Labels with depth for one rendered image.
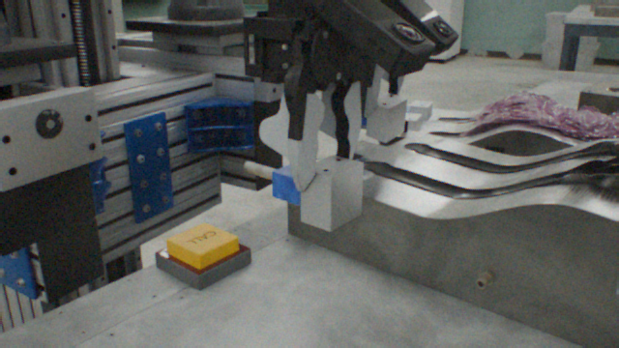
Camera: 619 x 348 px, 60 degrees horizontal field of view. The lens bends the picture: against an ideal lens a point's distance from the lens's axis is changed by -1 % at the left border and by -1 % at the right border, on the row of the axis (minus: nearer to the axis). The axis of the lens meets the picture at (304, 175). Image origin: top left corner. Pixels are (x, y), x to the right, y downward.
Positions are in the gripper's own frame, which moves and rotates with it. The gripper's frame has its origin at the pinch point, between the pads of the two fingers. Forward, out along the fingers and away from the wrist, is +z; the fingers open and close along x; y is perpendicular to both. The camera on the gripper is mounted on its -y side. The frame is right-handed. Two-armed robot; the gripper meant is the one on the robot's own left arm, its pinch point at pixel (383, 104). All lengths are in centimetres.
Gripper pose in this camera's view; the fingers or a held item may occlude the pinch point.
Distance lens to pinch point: 80.4
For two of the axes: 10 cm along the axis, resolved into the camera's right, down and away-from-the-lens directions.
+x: -6.4, 4.0, -6.6
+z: -0.2, 8.5, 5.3
